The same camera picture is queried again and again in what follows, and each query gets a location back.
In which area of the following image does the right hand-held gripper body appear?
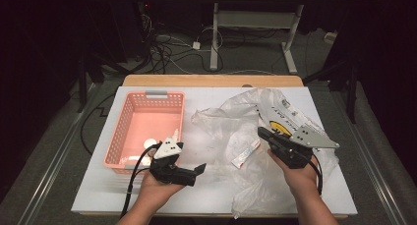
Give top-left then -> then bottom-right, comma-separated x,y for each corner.
268,124 -> 340,170

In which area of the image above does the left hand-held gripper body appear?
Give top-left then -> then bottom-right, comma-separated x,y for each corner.
149,137 -> 198,187

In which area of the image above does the small jar white cap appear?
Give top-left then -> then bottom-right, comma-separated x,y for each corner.
143,138 -> 160,158

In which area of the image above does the clear plastic bag yellow face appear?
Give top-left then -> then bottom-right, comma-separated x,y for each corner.
191,86 -> 340,220

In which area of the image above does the pink plastic basket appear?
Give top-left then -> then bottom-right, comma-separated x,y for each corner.
103,90 -> 187,176

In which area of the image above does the person's right hand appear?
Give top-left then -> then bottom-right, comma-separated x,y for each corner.
267,149 -> 321,200

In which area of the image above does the person's left hand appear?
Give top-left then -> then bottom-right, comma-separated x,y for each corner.
137,170 -> 185,210

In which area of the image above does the black metal stand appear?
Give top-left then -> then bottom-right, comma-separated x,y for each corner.
76,52 -> 133,114
302,52 -> 359,125

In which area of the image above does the wooden table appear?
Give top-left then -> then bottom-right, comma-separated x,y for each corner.
78,74 -> 349,219

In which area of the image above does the white table board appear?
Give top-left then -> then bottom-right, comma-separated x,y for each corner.
71,85 -> 359,216

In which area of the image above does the white power strip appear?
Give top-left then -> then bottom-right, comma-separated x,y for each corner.
323,30 -> 339,45

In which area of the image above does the right hand-held gripper black cable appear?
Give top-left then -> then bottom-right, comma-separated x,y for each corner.
309,153 -> 325,197

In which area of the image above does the hand-held gripper black cable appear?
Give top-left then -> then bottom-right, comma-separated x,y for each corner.
119,141 -> 162,220
309,153 -> 325,197

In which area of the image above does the left hand-held gripper black cable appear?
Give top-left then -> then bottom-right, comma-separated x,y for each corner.
119,141 -> 162,220

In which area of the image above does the metal floor rail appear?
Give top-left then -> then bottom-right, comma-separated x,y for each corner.
329,86 -> 408,225
22,83 -> 103,225

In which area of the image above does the black floor cable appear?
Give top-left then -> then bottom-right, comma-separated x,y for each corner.
80,92 -> 116,156

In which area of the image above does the tangle of floor cables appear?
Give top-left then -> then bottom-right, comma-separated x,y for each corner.
139,12 -> 224,76

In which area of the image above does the white metal desk frame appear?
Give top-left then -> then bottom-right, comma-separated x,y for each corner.
196,0 -> 349,76

